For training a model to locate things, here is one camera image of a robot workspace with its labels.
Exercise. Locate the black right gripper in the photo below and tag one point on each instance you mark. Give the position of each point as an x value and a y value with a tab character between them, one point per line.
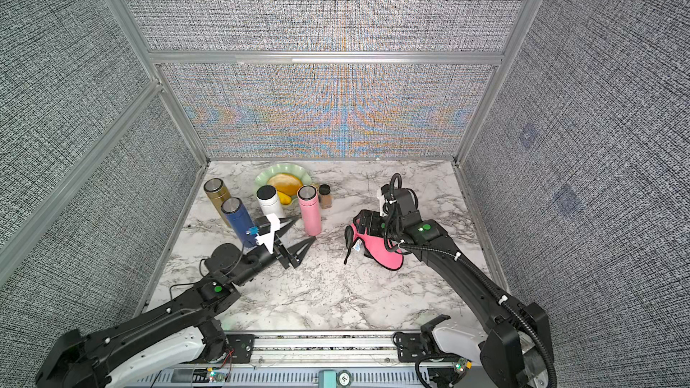
367	215

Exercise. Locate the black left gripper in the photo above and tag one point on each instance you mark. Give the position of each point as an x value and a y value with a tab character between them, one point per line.
286	256

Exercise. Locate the pink cloth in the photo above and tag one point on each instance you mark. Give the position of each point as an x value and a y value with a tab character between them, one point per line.
390	261

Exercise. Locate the pink thermos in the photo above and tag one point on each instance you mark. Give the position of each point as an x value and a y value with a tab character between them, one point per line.
310	210

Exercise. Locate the white thermos black lid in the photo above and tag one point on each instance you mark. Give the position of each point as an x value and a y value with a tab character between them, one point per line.
269	201

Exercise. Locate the blue thermos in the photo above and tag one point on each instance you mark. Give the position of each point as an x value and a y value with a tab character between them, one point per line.
238	217

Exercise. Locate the gold gradient thermos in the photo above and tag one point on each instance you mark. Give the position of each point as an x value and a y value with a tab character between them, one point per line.
218	194

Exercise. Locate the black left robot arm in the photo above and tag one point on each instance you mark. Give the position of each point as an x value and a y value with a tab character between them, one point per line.
184	329

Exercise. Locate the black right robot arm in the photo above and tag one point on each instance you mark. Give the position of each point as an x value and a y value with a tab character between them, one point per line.
517	348

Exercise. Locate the yellow banana toy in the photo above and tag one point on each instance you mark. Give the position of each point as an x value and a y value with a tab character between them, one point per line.
285	199

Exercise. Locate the orange bread bun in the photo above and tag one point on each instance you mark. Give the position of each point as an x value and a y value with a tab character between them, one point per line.
287	184

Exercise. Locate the small brown spice jar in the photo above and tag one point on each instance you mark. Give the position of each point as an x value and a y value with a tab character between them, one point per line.
325	196

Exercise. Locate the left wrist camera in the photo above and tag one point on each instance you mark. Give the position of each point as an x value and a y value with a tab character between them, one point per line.
264	231

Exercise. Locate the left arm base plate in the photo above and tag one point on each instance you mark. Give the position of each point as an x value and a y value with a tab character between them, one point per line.
237	350

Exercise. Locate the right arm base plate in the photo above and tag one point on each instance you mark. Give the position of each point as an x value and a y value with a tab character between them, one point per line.
411	346

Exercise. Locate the aluminium front rail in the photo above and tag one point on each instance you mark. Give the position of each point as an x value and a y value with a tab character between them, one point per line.
330	359

